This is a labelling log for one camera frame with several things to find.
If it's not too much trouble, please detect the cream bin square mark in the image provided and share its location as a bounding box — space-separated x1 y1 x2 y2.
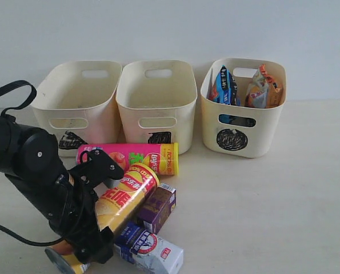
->
116 60 198 154

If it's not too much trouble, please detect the yellow Lays chips can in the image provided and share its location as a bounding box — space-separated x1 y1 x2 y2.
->
45 163 159 273

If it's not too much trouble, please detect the cream bin triangle mark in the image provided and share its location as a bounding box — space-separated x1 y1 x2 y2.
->
31 61 122 157

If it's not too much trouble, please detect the orange snack bag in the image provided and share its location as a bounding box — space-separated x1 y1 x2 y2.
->
245 64 283 108

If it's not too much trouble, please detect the purple drink carton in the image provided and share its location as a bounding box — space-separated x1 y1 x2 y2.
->
136 183 177 234

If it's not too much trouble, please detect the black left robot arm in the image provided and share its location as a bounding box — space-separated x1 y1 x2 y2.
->
0 115 124 264

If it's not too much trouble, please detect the cream bin circle mark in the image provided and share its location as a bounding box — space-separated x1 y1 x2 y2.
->
201 58 286 158

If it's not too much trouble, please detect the blue black snack bag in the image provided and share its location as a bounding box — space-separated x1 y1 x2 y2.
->
208 65 242 126

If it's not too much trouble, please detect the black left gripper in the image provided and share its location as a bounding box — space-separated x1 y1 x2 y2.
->
46 149 124 264

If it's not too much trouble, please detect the pink Lays chips can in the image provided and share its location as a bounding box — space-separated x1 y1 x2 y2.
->
76 143 179 175

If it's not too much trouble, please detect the blue white milk carton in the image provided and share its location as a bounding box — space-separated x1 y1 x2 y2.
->
114 222 184 274

